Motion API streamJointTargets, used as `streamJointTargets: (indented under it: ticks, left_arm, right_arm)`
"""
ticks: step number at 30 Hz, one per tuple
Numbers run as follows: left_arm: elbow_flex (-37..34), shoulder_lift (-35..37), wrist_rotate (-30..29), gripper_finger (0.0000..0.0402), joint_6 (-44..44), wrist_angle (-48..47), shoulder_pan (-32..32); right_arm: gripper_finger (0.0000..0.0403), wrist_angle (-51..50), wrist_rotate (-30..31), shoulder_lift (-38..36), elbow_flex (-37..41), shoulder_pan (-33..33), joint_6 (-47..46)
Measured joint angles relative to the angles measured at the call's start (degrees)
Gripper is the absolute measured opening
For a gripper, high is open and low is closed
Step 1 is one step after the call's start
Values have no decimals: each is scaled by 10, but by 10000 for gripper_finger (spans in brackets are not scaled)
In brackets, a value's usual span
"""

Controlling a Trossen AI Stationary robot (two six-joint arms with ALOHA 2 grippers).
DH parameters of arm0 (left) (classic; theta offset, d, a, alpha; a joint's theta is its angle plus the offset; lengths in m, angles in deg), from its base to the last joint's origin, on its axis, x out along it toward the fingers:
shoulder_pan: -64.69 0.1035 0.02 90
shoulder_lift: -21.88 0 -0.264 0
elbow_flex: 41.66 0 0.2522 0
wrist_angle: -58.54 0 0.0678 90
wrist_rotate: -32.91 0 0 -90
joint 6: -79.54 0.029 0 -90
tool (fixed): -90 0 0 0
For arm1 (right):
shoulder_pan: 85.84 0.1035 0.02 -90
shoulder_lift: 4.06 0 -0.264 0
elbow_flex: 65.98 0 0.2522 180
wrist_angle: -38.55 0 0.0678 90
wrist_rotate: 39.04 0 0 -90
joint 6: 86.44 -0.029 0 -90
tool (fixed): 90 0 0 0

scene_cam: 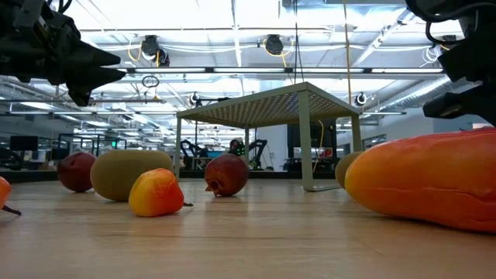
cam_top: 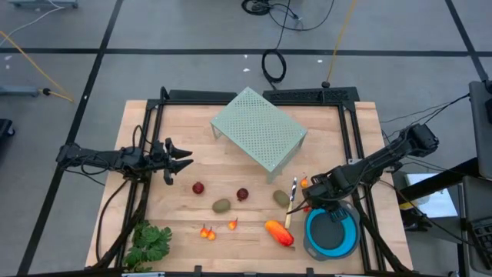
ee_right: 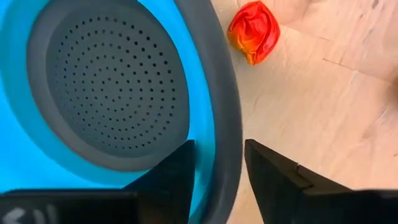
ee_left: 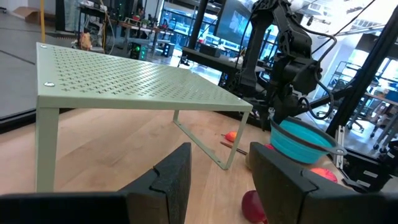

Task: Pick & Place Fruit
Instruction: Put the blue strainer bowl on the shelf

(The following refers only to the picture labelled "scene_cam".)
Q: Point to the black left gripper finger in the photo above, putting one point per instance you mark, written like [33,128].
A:
[97,77]
[97,57]

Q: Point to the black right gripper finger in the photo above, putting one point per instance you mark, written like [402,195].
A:
[459,52]
[465,71]

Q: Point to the brown green kiwi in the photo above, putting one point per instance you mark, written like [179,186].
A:
[124,170]
[345,168]

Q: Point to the dark red pomegranate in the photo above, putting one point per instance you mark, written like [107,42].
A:
[75,172]
[226,174]

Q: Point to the small orange yellow pear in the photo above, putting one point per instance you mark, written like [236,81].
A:
[155,193]
[3,191]

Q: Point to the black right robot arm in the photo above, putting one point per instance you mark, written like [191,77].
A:
[480,11]

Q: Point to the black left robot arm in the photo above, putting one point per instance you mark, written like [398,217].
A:
[11,46]

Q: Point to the black monitor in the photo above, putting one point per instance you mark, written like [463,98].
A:
[23,143]

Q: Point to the black cabinet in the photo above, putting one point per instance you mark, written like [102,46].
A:
[328,135]

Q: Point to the long ceiling light bar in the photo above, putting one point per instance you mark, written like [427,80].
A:
[248,70]

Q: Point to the green perforated metal riser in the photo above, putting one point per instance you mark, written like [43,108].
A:
[271,110]

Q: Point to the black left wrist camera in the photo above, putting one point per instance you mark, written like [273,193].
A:
[80,97]

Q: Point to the black aluminium table frame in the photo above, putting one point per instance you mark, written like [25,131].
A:
[35,176]

